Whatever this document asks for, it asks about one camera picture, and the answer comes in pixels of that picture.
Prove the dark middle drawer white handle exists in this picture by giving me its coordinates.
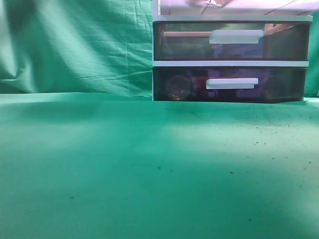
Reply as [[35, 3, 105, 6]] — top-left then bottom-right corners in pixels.
[[153, 21, 311, 61]]

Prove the dark drawer white handle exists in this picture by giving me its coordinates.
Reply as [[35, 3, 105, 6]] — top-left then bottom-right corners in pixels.
[[153, 21, 311, 61], [153, 67, 306, 104]]

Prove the dark bottom drawer white handle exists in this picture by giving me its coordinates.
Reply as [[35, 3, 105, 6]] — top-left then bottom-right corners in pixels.
[[153, 67, 306, 104]]

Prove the translucent top drawer white handle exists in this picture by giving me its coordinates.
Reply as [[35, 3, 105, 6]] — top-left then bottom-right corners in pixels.
[[154, 0, 319, 15]]

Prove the green cloth backdrop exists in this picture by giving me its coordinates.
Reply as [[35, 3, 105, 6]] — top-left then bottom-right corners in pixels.
[[0, 0, 319, 97]]

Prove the green cloth table cover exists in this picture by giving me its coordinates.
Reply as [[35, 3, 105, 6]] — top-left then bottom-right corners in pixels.
[[0, 93, 319, 239]]

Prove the white frame drawer cabinet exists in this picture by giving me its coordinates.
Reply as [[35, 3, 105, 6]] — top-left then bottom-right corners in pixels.
[[152, 0, 314, 102]]

